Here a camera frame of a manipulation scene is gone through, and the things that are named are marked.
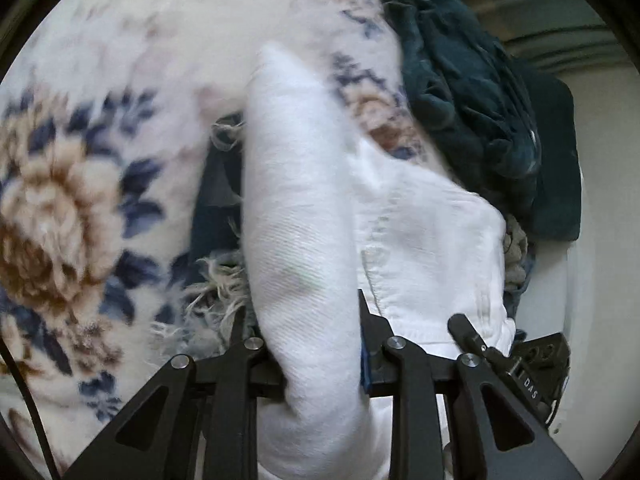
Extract white pants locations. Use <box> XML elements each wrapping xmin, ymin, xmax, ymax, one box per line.
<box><xmin>242</xmin><ymin>44</ymin><xmax>515</xmax><ymax>479</ymax></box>

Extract dark teal pillow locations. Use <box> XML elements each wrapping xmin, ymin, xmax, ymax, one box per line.
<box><xmin>514</xmin><ymin>58</ymin><xmax>582</xmax><ymax>243</ymax></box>

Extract black cable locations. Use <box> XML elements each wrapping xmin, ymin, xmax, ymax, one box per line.
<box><xmin>0</xmin><ymin>339</ymin><xmax>62</xmax><ymax>480</ymax></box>

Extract dark teal blanket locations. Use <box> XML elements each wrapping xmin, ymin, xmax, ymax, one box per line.
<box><xmin>381</xmin><ymin>0</ymin><xmax>541</xmax><ymax>219</ymax></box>

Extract floral bed blanket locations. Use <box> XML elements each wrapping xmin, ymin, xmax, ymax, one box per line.
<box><xmin>1</xmin><ymin>0</ymin><xmax>445</xmax><ymax>472</ymax></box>

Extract folded black garment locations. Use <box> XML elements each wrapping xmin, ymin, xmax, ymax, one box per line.
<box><xmin>189</xmin><ymin>112</ymin><xmax>244</xmax><ymax>266</ymax></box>

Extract grey knitted cloth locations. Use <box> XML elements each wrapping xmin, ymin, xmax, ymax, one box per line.
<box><xmin>503</xmin><ymin>214</ymin><xmax>528</xmax><ymax>292</ymax></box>

